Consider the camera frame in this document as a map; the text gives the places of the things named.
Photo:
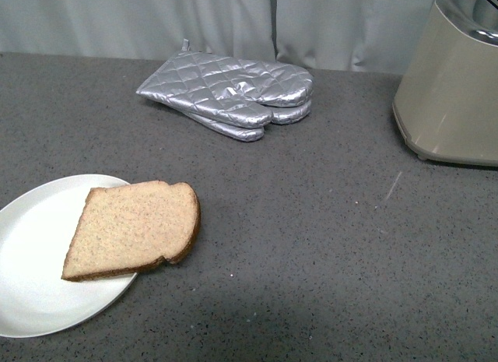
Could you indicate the brown bread slice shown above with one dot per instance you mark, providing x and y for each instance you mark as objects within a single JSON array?
[{"x": 132, "y": 228}]

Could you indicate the white round plate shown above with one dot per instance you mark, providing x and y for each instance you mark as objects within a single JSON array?
[{"x": 36, "y": 230}]

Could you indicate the beige toaster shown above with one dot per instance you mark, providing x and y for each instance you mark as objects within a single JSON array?
[{"x": 446, "y": 104}]

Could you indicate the lower silver oven mitt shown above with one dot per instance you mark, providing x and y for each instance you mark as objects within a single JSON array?
[{"x": 281, "y": 116}]

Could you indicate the silver oven mitt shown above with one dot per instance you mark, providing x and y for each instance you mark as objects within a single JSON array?
[
  {"x": 235, "y": 91},
  {"x": 281, "y": 116}
]

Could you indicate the upper silver oven mitt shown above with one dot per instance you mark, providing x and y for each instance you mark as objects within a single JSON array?
[{"x": 235, "y": 91}]

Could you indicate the grey curtain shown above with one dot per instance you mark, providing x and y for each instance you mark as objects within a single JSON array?
[{"x": 352, "y": 35}]

